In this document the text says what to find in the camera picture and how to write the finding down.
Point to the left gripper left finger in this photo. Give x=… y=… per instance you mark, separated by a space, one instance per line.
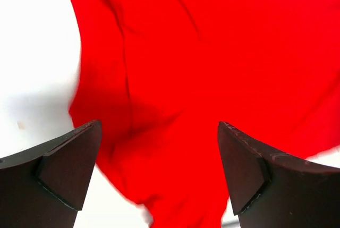
x=45 y=186

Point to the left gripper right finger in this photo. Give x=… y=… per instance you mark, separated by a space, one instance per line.
x=270 y=188

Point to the red t-shirt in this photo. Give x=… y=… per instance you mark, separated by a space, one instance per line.
x=161 y=74

